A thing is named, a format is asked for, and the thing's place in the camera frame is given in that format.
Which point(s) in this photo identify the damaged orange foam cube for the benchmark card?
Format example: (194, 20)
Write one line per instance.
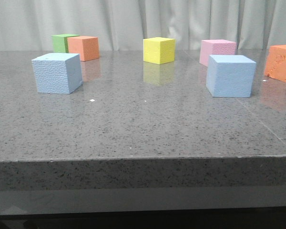
(276, 63)

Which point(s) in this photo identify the pink foam cube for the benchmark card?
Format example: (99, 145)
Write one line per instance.
(215, 47)

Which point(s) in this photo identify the green foam cube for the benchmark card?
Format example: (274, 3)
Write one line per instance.
(60, 43)

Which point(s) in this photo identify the grey-white curtain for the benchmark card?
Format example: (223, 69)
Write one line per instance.
(123, 24)

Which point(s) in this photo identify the yellow foam cube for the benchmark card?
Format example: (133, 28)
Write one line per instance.
(158, 50)

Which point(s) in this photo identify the light blue foam cube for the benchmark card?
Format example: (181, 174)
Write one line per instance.
(57, 73)
(230, 75)

